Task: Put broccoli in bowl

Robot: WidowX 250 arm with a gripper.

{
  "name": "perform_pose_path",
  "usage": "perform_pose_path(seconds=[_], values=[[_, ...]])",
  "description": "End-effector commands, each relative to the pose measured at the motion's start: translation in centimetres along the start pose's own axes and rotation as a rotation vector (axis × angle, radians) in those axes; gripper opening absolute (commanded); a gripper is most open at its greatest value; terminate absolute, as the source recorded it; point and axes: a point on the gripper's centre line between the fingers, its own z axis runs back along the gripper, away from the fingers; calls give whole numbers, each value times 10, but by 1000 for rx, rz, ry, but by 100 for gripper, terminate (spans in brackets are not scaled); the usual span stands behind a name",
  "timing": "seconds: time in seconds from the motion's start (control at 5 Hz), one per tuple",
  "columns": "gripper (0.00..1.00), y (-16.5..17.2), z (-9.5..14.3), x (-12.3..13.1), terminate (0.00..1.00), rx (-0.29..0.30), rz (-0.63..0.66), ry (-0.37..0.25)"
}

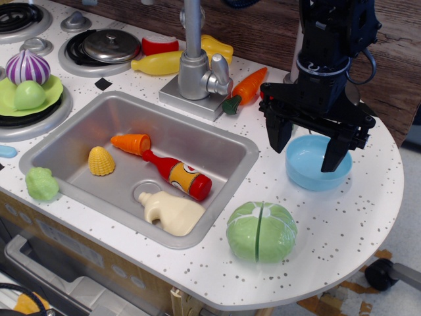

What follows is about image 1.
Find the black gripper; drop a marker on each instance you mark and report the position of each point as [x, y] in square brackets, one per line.
[317, 103]

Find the light green toy broccoli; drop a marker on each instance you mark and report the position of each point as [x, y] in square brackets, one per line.
[40, 183]

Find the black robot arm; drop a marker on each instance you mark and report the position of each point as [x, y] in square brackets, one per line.
[334, 33]

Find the light blue plastic bowl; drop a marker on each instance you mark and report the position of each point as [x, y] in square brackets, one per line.
[304, 157]

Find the grey metal pole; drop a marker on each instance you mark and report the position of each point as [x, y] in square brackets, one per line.
[292, 76]

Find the silver metal pot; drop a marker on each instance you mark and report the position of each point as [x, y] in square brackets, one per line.
[352, 93]

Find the orange toy carrot on counter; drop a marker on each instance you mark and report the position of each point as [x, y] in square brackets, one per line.
[244, 92]

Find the green toy cabbage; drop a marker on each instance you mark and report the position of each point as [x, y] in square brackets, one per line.
[261, 232]

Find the silver toy faucet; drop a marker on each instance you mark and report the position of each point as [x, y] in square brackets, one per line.
[202, 84]

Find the yellow toy squash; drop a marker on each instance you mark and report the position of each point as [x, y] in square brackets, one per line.
[213, 46]

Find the red toy ketchup bottle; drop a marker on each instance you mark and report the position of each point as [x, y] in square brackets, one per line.
[180, 175]

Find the black caster wheel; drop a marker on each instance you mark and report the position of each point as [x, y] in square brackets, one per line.
[377, 275]

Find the cream toy bottle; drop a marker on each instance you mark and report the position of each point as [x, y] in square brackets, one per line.
[177, 215]

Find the silver toy sink basin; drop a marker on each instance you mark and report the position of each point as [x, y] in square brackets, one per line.
[224, 157]

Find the yellow toy mustard bottle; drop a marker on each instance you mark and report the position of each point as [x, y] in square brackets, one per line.
[159, 64]

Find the orange carrot piece in sink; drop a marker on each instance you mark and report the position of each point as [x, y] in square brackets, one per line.
[135, 144]

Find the red white toy cheese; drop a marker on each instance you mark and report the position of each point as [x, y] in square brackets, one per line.
[152, 45]

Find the yellow toy corn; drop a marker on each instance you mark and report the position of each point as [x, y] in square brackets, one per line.
[100, 162]

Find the black tape square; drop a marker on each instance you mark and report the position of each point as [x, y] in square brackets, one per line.
[102, 84]

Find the silver pot lid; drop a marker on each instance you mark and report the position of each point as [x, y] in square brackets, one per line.
[111, 46]

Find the black coil burner middle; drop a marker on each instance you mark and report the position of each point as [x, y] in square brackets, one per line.
[73, 60]

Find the black coil burner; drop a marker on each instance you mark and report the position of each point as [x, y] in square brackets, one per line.
[22, 21]
[26, 132]
[73, 60]

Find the grey stove knob upper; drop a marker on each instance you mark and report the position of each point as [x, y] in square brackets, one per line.
[75, 23]

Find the grey stove knob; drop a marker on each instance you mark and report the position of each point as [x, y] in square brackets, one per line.
[75, 23]
[37, 45]

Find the green toy lettuce leaf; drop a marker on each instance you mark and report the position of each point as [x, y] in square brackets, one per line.
[53, 89]

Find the light green toy pear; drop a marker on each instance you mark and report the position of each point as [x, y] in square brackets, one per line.
[28, 95]

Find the grey stove knob lower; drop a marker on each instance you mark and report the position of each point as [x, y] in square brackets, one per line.
[37, 45]

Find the purple white toy onion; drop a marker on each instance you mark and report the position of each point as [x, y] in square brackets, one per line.
[26, 66]

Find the black coil burner front left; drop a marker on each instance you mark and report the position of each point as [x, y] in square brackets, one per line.
[26, 132]

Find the blue toy piece at edge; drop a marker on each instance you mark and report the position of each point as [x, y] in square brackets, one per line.
[7, 151]

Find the black coil burner top left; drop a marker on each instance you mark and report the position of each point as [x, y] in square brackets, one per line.
[22, 21]

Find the grey oven door handle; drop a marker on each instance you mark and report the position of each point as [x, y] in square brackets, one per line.
[78, 297]

